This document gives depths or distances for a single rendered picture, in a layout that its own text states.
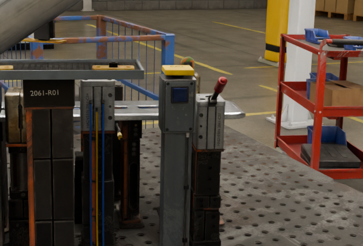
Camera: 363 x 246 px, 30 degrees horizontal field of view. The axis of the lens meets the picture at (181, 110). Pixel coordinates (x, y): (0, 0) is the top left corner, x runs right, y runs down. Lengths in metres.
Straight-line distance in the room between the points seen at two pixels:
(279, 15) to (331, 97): 5.03
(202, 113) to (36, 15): 0.82
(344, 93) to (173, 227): 2.47
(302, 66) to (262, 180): 3.57
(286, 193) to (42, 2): 1.38
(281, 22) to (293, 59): 3.11
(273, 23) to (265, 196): 6.93
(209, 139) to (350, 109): 2.30
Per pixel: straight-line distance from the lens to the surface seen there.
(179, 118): 1.38
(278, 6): 8.76
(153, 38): 3.74
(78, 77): 1.32
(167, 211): 1.45
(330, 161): 3.92
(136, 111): 1.70
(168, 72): 1.37
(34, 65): 1.41
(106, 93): 1.52
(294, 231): 1.79
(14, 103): 1.54
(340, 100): 3.82
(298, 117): 5.76
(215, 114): 1.57
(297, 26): 5.61
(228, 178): 2.15
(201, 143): 1.58
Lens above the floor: 1.39
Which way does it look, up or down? 13 degrees down
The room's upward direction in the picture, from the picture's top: 1 degrees clockwise
